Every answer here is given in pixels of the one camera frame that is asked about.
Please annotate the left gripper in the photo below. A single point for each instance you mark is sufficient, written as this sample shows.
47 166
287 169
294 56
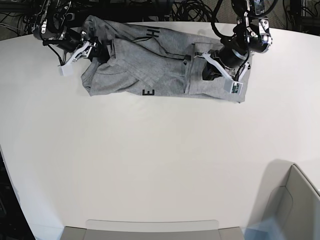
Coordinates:
229 58

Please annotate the grey T-shirt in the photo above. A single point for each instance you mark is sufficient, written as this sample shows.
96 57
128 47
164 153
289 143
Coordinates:
153 61

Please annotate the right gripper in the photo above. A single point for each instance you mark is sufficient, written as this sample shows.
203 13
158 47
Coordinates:
70 39

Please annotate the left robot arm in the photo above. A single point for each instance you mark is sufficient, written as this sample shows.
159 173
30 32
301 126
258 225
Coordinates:
250 35

